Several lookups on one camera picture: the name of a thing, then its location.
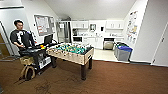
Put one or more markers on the man in dark shirt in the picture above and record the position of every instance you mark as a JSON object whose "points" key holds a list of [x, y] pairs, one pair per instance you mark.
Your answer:
{"points": [[20, 36]]}

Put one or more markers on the black coffee machine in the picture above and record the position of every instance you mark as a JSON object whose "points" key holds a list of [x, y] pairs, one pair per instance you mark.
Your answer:
{"points": [[75, 32]]}

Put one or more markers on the white sink base cabinet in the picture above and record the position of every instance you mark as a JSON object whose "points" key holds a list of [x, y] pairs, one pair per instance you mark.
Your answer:
{"points": [[93, 43]]}

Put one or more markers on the black built-in microwave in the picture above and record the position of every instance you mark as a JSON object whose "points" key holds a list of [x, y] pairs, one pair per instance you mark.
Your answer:
{"points": [[77, 39]]}

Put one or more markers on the large colourful wall poster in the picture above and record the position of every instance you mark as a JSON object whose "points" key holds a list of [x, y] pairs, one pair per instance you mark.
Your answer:
{"points": [[132, 25]]}

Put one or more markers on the grey bin green lid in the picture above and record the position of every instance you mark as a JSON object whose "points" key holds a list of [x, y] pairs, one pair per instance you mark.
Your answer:
{"points": [[119, 44]]}

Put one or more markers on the grey bin blue lid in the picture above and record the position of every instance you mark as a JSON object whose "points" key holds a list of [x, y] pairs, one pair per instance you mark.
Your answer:
{"points": [[124, 55]]}

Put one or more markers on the brown backpack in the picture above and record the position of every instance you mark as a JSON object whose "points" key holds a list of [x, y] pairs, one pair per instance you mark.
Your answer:
{"points": [[28, 70]]}

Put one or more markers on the foosball table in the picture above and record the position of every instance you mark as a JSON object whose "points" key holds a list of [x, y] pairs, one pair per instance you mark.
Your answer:
{"points": [[71, 55]]}

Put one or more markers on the stainless steel refrigerator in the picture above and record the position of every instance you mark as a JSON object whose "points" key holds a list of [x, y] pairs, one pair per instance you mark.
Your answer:
{"points": [[63, 31]]}

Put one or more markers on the grey wall board with papers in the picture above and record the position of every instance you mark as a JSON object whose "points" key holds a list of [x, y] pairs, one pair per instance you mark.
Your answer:
{"points": [[43, 25]]}

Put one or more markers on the white door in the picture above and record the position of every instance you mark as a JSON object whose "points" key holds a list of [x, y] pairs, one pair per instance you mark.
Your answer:
{"points": [[161, 46]]}

